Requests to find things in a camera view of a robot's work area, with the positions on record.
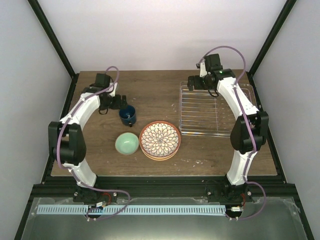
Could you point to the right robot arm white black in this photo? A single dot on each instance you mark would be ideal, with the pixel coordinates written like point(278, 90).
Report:
point(250, 130)

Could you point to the black frame post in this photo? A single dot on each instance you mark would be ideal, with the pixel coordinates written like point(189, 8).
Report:
point(43, 20)
point(279, 22)

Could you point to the right black frame post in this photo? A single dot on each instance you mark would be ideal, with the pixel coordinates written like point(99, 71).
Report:
point(279, 22)

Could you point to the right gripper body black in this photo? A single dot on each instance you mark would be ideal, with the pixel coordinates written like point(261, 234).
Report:
point(202, 85)

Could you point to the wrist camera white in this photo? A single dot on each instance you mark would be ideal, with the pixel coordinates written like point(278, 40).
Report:
point(112, 91)
point(202, 69)

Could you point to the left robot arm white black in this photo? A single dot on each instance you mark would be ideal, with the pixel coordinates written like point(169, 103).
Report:
point(66, 141)

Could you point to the light green ceramic bowl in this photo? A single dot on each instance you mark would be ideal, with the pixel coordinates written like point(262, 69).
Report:
point(127, 143)

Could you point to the left black frame post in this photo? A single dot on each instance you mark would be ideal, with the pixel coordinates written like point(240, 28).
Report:
point(43, 20)

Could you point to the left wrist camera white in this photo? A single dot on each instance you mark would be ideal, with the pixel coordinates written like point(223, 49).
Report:
point(112, 91)

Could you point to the dark blue mug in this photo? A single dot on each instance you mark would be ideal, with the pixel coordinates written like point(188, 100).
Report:
point(128, 116)

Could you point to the floral patterned orange-rim plate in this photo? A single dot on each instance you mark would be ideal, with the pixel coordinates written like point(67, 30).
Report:
point(160, 138)

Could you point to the metal wire dish rack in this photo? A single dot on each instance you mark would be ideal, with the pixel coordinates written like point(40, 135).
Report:
point(200, 114)

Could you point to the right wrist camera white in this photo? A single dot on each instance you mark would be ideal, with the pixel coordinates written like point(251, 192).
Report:
point(202, 69)

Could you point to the orange plate at stack bottom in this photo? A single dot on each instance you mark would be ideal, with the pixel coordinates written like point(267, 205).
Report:
point(159, 158)

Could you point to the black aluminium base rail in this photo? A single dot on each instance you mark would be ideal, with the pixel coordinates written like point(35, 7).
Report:
point(212, 188)

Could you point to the light blue slotted cable duct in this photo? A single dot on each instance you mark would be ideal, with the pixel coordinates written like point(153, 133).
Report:
point(201, 210)

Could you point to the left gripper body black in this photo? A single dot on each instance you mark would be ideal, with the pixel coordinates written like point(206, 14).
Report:
point(111, 104)

